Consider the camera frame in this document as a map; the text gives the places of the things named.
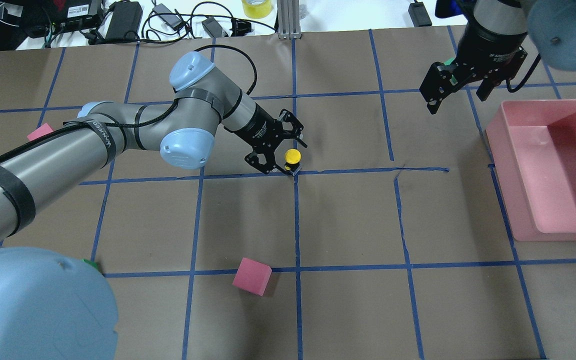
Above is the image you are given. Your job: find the yellow push button switch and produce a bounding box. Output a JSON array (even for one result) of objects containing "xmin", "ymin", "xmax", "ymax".
[{"xmin": 283, "ymin": 148, "xmax": 302, "ymax": 177}]

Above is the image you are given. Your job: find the pink foam cube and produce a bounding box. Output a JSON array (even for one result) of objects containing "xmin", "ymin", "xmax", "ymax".
[
  {"xmin": 26, "ymin": 123, "xmax": 55, "ymax": 142},
  {"xmin": 231, "ymin": 257, "xmax": 272, "ymax": 296}
]

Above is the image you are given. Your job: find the pink plastic bin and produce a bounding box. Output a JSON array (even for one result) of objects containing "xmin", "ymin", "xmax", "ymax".
[{"xmin": 486, "ymin": 99, "xmax": 576, "ymax": 242}]

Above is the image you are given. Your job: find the yellow tape roll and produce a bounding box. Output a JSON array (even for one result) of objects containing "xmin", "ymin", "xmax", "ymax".
[{"xmin": 241, "ymin": 0, "xmax": 274, "ymax": 19}]

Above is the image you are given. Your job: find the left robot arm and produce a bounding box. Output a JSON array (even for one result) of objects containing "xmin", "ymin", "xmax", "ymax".
[{"xmin": 0, "ymin": 50, "xmax": 304, "ymax": 360}]

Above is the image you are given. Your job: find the aluminium frame post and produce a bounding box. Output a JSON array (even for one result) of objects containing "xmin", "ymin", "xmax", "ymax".
[{"xmin": 276, "ymin": 0, "xmax": 303, "ymax": 40}]

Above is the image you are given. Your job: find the green foam cube near bin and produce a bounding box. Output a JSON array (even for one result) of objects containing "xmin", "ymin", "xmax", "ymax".
[{"xmin": 443, "ymin": 57, "xmax": 455, "ymax": 66}]

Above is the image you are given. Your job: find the pink foam cube centre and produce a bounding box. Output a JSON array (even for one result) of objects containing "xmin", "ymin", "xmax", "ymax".
[{"xmin": 231, "ymin": 257, "xmax": 272, "ymax": 296}]

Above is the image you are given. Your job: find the black power adapter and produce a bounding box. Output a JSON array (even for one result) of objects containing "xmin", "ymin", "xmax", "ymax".
[{"xmin": 104, "ymin": 0, "xmax": 143, "ymax": 44}]

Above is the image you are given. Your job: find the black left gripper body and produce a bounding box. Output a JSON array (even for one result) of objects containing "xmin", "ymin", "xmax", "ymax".
[{"xmin": 238, "ymin": 112, "xmax": 283, "ymax": 153}]

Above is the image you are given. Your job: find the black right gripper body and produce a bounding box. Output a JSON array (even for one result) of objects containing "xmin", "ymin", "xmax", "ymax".
[{"xmin": 453, "ymin": 25, "xmax": 528, "ymax": 85}]

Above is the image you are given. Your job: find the pink foam cube far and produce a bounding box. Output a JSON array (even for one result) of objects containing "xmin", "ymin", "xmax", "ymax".
[{"xmin": 26, "ymin": 123, "xmax": 55, "ymax": 142}]

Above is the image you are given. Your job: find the green foam cube near left arm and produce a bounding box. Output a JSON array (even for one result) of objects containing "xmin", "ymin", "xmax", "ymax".
[{"xmin": 81, "ymin": 259, "xmax": 103, "ymax": 274}]

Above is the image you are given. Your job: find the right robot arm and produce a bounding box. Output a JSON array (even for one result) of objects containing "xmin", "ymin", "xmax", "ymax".
[{"xmin": 419, "ymin": 0, "xmax": 576, "ymax": 114}]

